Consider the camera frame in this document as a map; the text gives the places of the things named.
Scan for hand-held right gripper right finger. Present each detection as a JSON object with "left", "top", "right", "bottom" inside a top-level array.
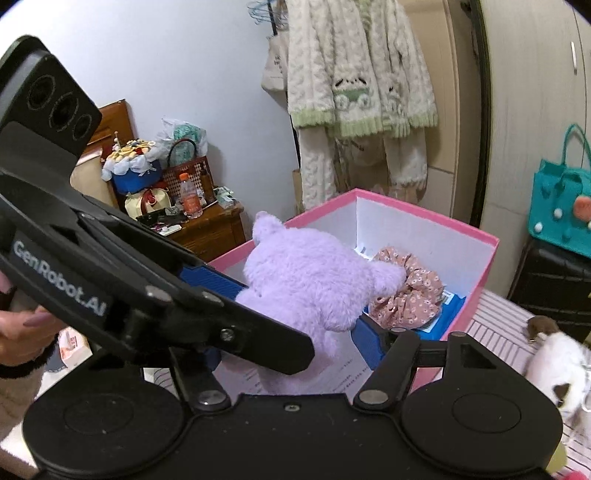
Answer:
[{"left": 351, "top": 314, "right": 527, "bottom": 408}]

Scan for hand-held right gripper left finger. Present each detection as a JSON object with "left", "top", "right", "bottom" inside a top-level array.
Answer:
[{"left": 168, "top": 346, "right": 232, "bottom": 414}]

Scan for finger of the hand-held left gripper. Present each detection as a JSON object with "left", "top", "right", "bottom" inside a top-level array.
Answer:
[
  {"left": 124, "top": 286, "right": 315, "bottom": 376},
  {"left": 78, "top": 210, "right": 247, "bottom": 302}
]

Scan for purple plush toy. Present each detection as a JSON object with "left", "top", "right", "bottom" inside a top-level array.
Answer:
[{"left": 235, "top": 211, "right": 407, "bottom": 395}]

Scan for pink floral scrunchie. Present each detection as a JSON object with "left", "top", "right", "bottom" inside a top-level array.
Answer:
[{"left": 369, "top": 246, "right": 446, "bottom": 329}]

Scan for pink cardboard box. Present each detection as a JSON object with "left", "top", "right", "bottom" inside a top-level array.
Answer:
[{"left": 210, "top": 188, "right": 500, "bottom": 398}]

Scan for white plush toy brown patch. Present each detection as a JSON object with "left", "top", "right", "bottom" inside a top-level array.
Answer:
[{"left": 522, "top": 316, "right": 591, "bottom": 416}]

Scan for green plush toy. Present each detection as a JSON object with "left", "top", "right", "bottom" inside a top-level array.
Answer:
[{"left": 547, "top": 440, "right": 568, "bottom": 474}]

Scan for person's left forearm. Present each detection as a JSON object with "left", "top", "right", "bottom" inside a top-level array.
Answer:
[{"left": 0, "top": 364, "right": 61, "bottom": 444}]

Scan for person's left hand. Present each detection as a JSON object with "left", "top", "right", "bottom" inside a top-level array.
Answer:
[{"left": 0, "top": 272, "right": 65, "bottom": 367}]

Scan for printed paper sheet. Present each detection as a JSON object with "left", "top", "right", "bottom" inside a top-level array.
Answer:
[{"left": 217, "top": 355, "right": 370, "bottom": 396}]

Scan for wooden nightstand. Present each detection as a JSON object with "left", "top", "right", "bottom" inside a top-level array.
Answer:
[{"left": 139, "top": 203, "right": 247, "bottom": 266}]

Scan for orange drink bottle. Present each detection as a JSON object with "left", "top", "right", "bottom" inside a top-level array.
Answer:
[{"left": 179, "top": 173, "right": 204, "bottom": 219}]

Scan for small green printed packet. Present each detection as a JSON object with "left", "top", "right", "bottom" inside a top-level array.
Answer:
[{"left": 213, "top": 185, "right": 238, "bottom": 209}]

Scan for blue wrapped flower bouquet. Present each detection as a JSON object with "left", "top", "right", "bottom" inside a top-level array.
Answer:
[{"left": 102, "top": 131, "right": 162, "bottom": 195}]

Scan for cream gift pouch red ribbon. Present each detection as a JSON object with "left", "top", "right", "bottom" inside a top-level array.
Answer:
[{"left": 124, "top": 187, "right": 172, "bottom": 220}]

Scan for woven basket bag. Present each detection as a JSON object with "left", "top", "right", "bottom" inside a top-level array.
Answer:
[{"left": 163, "top": 138, "right": 215, "bottom": 204}]

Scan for wooden headboard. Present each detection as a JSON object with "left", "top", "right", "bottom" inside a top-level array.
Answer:
[{"left": 69, "top": 98, "right": 134, "bottom": 208}]

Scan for pink printed packet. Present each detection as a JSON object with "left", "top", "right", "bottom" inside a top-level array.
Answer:
[{"left": 58, "top": 325, "right": 93, "bottom": 367}]

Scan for striped tablecloth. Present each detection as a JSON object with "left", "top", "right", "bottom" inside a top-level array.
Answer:
[{"left": 143, "top": 291, "right": 591, "bottom": 476}]

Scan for crumpled plastic bag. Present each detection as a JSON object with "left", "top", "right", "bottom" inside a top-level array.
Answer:
[{"left": 156, "top": 117, "right": 208, "bottom": 160}]

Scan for cream fluffy pants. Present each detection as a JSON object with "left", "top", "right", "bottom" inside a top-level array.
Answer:
[{"left": 295, "top": 124, "right": 428, "bottom": 213}]

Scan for black suitcase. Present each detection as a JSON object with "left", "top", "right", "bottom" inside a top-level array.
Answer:
[{"left": 508, "top": 237, "right": 591, "bottom": 344}]

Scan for canvas tote bag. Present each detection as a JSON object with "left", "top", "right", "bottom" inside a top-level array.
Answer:
[{"left": 262, "top": 28, "right": 291, "bottom": 109}]

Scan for teal felt handbag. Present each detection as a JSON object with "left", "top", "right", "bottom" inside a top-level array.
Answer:
[{"left": 529, "top": 124, "right": 591, "bottom": 259}]

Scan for cream knitted cardigan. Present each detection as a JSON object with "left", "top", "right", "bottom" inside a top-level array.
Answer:
[{"left": 284, "top": 0, "right": 438, "bottom": 139}]

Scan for beige wardrobe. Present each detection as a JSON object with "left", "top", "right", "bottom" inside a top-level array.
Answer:
[{"left": 402, "top": 0, "right": 591, "bottom": 296}]

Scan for bunch of wire hangers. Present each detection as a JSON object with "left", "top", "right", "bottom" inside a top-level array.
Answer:
[{"left": 247, "top": 0, "right": 278, "bottom": 24}]

